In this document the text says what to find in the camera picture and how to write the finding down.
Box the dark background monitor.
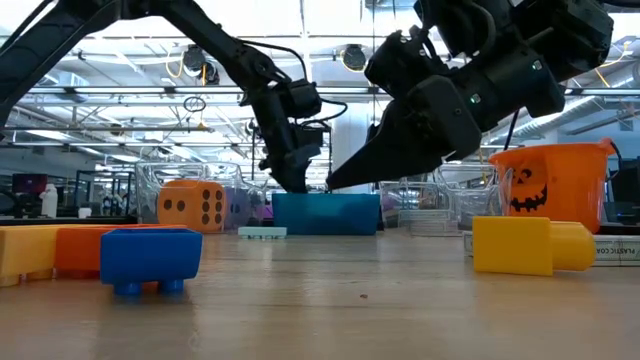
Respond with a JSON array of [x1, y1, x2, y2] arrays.
[[11, 173, 50, 197]]

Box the yellow peg block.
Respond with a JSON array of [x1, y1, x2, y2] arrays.
[[471, 216, 597, 279]]

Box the purple foam die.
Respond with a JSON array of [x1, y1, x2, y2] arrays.
[[223, 187, 252, 232]]

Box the dark blue small brick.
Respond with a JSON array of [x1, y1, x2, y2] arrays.
[[99, 228, 204, 299]]

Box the long ceiling light rail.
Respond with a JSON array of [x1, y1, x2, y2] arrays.
[[32, 86, 640, 98]]

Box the plastic coated card box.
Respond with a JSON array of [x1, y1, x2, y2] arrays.
[[461, 231, 640, 269]]

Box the white bottle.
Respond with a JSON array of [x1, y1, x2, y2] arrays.
[[39, 183, 60, 213]]

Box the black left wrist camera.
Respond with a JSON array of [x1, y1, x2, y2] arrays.
[[284, 78, 324, 120]]

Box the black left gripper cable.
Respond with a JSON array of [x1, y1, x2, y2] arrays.
[[239, 38, 349, 126]]

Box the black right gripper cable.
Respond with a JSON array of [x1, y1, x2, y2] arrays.
[[502, 109, 521, 151]]

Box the teal plastic bin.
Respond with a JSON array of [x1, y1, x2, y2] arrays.
[[271, 193, 381, 237]]

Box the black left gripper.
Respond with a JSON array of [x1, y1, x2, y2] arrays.
[[249, 82, 326, 195]]

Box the mint green tile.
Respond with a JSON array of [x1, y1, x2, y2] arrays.
[[237, 226, 288, 240]]

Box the black stand frame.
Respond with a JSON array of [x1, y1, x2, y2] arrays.
[[250, 119, 333, 195]]

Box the orange foam die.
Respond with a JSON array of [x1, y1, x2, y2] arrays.
[[156, 179, 227, 235]]

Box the orange pumpkin bucket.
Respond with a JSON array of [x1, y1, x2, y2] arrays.
[[488, 138, 617, 236]]

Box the orange-red toy brick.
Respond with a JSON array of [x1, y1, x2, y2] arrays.
[[53, 224, 190, 295]]

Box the white building column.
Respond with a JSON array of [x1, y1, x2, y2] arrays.
[[331, 103, 374, 196]]

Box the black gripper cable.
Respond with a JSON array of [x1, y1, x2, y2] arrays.
[[502, 109, 521, 151], [239, 38, 349, 126]]

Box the dark laptop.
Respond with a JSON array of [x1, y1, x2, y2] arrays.
[[602, 158, 640, 227]]

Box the yellow-orange brick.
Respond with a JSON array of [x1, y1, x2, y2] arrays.
[[0, 224, 61, 289]]

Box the black table frame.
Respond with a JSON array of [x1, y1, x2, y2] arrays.
[[0, 215, 640, 239]]

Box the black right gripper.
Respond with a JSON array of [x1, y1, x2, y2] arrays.
[[325, 0, 567, 192]]

